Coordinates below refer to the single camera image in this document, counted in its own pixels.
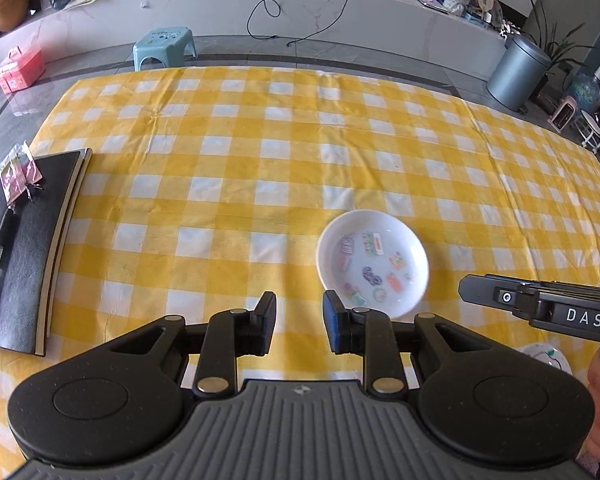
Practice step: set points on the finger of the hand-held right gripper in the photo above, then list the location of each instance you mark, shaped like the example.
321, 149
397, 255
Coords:
485, 292

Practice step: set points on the white plate with coloured pattern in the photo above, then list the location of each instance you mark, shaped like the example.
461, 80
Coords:
545, 357

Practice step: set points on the blue patterned bottle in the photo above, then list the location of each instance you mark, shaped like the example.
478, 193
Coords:
586, 90

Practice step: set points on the light blue plastic stool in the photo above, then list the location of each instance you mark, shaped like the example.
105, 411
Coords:
162, 42

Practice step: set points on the white bowl with sticker print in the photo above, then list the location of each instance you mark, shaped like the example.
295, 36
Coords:
375, 232

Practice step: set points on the grey metal trash can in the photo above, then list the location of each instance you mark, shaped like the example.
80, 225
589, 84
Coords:
517, 72

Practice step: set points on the black notebook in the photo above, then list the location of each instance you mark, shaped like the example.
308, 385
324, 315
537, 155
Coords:
30, 240

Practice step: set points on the pink plastic case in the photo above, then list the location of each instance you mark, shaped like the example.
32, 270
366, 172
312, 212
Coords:
20, 70

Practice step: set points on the yellow checked tablecloth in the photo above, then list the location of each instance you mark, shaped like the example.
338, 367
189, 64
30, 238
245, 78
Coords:
230, 160

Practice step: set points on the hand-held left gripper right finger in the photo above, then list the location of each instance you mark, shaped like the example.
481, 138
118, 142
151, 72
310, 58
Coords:
332, 325

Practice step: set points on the pink sticker packet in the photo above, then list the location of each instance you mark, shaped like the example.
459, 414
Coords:
17, 172

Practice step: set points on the green potted plant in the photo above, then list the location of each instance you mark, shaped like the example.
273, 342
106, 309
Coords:
555, 45

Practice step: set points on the small pink appliance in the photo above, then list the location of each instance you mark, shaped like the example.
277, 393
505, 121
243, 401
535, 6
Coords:
564, 115

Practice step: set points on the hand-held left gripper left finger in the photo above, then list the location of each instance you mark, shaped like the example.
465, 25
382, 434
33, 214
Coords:
265, 322

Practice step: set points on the white marble television console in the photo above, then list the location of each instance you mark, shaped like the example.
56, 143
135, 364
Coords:
220, 10

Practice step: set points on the pale yellow papers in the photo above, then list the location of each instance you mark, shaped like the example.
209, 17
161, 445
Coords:
85, 0

